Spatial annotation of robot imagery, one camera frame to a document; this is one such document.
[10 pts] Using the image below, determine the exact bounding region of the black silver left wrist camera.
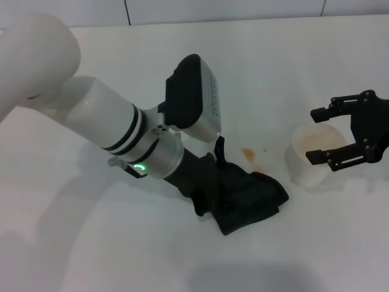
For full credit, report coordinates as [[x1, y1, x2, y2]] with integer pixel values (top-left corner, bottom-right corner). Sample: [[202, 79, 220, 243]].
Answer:
[[164, 54, 223, 144]]

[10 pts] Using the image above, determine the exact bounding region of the orange liquid stain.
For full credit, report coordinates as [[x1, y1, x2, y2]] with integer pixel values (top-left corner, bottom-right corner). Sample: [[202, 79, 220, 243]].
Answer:
[[241, 147, 269, 175]]

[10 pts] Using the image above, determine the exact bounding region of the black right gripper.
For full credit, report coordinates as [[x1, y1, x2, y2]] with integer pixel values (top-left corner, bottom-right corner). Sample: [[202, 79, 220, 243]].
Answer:
[[305, 89, 389, 173]]

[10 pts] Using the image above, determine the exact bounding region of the white plastic cup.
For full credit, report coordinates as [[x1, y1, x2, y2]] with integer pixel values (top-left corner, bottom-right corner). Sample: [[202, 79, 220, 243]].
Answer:
[[284, 123, 348, 187]]

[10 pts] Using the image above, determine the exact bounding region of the dark blue rag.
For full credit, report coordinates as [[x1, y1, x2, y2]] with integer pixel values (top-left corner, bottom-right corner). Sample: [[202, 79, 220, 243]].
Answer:
[[209, 162, 290, 236]]

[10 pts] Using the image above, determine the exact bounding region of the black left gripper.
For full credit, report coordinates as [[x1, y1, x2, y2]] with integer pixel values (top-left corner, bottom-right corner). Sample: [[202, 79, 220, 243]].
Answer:
[[163, 136, 227, 218]]

